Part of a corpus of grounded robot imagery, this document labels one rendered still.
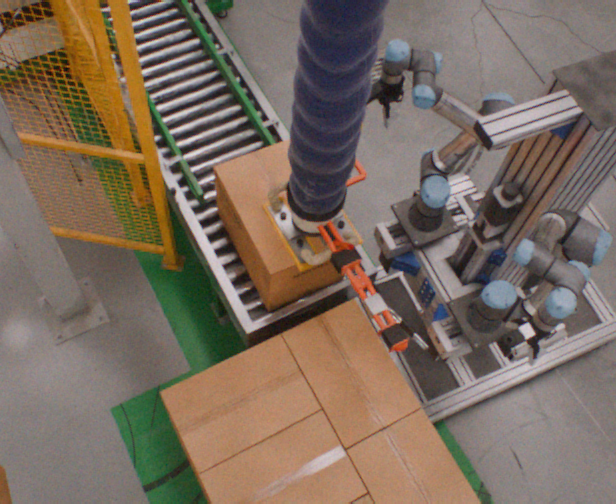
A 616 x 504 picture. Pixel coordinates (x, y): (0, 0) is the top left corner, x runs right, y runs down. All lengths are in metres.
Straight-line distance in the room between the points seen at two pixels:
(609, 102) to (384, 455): 1.72
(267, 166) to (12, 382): 1.75
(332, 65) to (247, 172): 1.33
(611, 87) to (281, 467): 1.94
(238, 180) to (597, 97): 1.59
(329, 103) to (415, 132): 2.59
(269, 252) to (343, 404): 0.76
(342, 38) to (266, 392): 1.78
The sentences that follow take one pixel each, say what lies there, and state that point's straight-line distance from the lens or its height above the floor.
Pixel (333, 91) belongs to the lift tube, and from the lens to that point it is 2.06.
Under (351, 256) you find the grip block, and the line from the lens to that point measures 2.69.
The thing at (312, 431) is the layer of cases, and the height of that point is 0.54.
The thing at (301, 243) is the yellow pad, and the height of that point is 1.16.
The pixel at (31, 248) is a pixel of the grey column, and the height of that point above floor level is 0.82.
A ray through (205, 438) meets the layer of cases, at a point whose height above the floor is 0.54.
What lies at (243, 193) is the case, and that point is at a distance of 3.17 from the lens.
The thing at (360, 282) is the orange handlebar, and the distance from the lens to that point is 2.65.
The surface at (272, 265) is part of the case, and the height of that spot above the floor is 0.95.
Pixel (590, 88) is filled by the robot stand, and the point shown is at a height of 2.03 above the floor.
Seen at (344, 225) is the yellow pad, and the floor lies 1.15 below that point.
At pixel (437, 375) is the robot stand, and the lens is 3.70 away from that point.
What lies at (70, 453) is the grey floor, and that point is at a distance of 3.81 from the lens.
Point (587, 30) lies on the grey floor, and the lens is 5.72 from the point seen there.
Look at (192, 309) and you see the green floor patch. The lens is 3.95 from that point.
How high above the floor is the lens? 3.62
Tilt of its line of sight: 62 degrees down
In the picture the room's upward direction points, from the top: 9 degrees clockwise
